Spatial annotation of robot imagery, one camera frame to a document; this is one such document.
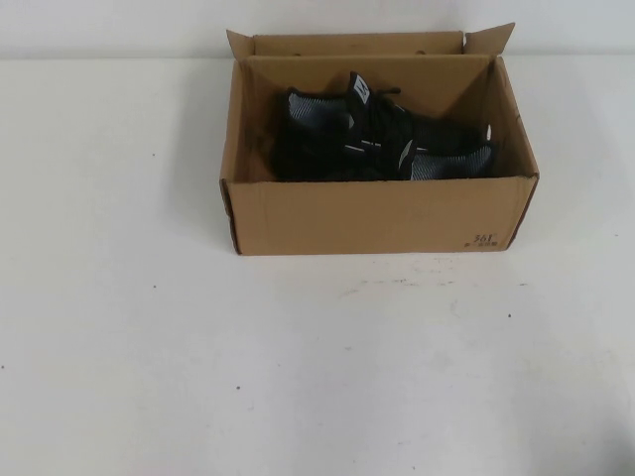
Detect black knit sneaker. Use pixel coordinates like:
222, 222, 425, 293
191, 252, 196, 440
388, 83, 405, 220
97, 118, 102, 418
341, 126, 499, 181
270, 71, 488, 182

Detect brown cardboard shoe box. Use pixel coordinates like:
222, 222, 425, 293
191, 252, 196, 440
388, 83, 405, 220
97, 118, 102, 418
218, 22, 541, 257

